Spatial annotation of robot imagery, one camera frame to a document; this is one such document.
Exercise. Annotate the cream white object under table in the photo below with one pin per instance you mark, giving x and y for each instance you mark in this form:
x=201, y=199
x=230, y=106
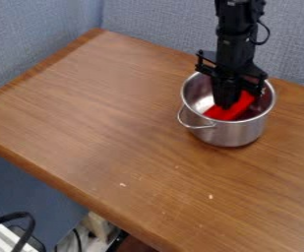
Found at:
x=103, y=229

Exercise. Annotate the white grey box under table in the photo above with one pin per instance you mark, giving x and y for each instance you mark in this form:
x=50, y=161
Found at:
x=16, y=233

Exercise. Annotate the stainless steel pot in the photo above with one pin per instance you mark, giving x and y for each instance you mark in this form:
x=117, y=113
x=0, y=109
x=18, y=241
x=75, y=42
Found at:
x=232, y=127

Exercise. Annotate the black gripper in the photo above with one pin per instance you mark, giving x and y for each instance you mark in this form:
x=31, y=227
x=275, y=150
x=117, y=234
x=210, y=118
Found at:
x=230, y=67

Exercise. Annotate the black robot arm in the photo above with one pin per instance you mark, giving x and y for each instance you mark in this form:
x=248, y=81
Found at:
x=240, y=16

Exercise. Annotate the red rectangular block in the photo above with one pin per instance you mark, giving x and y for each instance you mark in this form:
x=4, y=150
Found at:
x=216, y=112

